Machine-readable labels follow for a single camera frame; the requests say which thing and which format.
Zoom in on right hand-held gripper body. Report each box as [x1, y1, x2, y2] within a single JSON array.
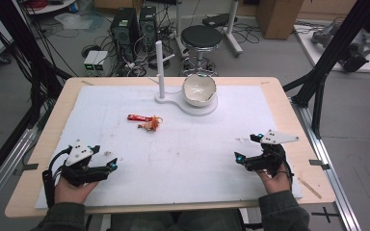
[[243, 129, 301, 178]]

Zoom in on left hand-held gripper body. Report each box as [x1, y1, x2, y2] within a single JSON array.
[[59, 139, 111, 188]]

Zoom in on person's right hand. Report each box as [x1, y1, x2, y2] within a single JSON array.
[[255, 163, 294, 195]]

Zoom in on person's left hand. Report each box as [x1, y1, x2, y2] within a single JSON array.
[[54, 176, 100, 205]]

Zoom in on wooden stick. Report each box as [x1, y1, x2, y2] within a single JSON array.
[[298, 177, 323, 200]]

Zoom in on red candy wrapper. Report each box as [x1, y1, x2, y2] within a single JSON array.
[[126, 114, 152, 122]]

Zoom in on crumpled orange wrapper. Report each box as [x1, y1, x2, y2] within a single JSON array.
[[137, 115, 164, 133]]

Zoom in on white foam mat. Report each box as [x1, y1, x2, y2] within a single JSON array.
[[34, 84, 304, 210]]

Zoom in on white ceramic bowl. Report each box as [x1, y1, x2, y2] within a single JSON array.
[[181, 73, 218, 108]]

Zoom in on person's lap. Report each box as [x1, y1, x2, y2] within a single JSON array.
[[109, 209, 246, 231]]

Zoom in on white stand with pole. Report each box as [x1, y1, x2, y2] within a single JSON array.
[[147, 39, 219, 117]]

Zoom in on black round stool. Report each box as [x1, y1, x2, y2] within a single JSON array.
[[179, 24, 224, 77]]

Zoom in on cardboard box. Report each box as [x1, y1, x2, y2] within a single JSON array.
[[255, 0, 305, 40]]

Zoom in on black flat case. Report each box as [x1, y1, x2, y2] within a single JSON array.
[[201, 13, 239, 29]]

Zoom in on black computer tower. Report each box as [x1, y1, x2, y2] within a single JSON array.
[[139, 5, 158, 52], [110, 7, 141, 62]]

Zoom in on clear plastic sheet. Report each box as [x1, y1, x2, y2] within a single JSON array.
[[53, 12, 105, 32]]

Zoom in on white round table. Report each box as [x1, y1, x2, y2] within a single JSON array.
[[22, 0, 78, 15]]

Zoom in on thin black cable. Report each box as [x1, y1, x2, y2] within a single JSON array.
[[277, 149, 296, 191]]

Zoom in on aluminium rail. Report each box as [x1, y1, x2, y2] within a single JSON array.
[[0, 128, 40, 213], [290, 97, 362, 231]]

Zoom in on tangle of floor cables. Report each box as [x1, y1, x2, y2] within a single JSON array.
[[80, 18, 187, 78]]

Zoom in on black metal frame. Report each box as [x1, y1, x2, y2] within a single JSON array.
[[282, 0, 370, 141], [0, 0, 73, 193]]

